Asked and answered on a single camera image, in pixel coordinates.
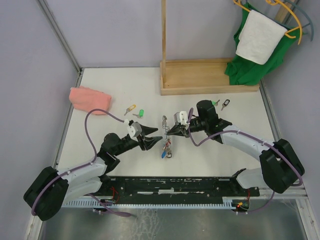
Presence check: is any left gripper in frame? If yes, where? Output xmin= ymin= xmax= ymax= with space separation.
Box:
xmin=113 ymin=123 xmax=163 ymax=156

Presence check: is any black tag key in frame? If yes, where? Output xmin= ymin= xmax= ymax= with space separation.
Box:
xmin=221 ymin=99 xmax=230 ymax=111

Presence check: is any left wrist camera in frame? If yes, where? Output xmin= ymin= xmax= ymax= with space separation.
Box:
xmin=124 ymin=119 xmax=142 ymax=139

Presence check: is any green cloth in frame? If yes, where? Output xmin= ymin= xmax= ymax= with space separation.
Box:
xmin=225 ymin=3 xmax=300 ymax=86

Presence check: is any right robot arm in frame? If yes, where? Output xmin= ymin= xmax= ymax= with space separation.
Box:
xmin=166 ymin=100 xmax=305 ymax=196

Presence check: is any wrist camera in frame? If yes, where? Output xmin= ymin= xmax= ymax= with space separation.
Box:
xmin=124 ymin=119 xmax=142 ymax=139
xmin=173 ymin=111 xmax=189 ymax=126

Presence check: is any metal keyring plate with keys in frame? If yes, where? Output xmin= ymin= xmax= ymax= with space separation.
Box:
xmin=161 ymin=115 xmax=173 ymax=159

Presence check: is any wooden rack stand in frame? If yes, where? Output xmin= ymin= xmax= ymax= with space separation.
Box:
xmin=160 ymin=0 xmax=260 ymax=96

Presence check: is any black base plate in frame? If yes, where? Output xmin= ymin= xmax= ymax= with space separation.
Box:
xmin=93 ymin=176 xmax=260 ymax=205

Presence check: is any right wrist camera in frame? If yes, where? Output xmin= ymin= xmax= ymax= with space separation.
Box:
xmin=173 ymin=111 xmax=189 ymax=126

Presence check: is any metal corner frame post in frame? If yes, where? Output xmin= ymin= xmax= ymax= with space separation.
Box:
xmin=36 ymin=0 xmax=82 ymax=73

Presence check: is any grey-green hanger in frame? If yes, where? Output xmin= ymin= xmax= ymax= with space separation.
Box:
xmin=285 ymin=0 xmax=315 ymax=42

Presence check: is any yellow tag key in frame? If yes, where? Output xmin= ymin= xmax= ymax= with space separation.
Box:
xmin=124 ymin=104 xmax=137 ymax=116

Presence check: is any green tag key right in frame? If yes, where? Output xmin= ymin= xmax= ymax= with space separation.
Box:
xmin=212 ymin=100 xmax=220 ymax=106

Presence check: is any green tag key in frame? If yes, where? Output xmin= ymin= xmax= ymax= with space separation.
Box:
xmin=132 ymin=109 xmax=144 ymax=119
xmin=212 ymin=100 xmax=220 ymax=106

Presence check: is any yellow hanger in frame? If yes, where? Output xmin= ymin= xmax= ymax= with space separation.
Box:
xmin=232 ymin=0 xmax=303 ymax=46

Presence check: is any white towel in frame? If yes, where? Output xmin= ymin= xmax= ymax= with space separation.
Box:
xmin=235 ymin=10 xmax=287 ymax=65

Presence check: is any white cable duct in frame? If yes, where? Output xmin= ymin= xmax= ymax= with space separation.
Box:
xmin=61 ymin=196 xmax=237 ymax=208

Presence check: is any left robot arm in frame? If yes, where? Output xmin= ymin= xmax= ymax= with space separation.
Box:
xmin=23 ymin=122 xmax=162 ymax=221

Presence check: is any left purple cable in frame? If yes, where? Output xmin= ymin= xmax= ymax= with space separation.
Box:
xmin=31 ymin=108 xmax=132 ymax=217

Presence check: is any green tag key left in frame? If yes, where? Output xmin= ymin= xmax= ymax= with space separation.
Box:
xmin=132 ymin=109 xmax=144 ymax=119

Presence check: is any pink folded towel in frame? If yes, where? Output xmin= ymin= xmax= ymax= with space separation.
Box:
xmin=69 ymin=86 xmax=112 ymax=113

